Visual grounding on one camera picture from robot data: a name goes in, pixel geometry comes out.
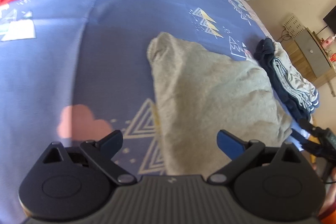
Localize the grey sweatpants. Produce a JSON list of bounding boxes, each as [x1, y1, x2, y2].
[[147, 33, 292, 177]]

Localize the light striped folded garment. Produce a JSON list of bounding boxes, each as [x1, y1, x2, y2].
[[272, 42, 319, 114]]

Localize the blue patterned bed sheet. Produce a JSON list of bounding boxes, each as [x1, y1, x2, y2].
[[1, 0, 267, 223]]

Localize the grey cabinet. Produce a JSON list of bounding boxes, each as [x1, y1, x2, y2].
[[295, 28, 331, 77]]

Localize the navy folded garment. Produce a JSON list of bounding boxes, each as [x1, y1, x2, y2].
[[253, 38, 312, 122]]

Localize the white perforated box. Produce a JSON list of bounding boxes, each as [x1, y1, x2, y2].
[[281, 13, 306, 39]]

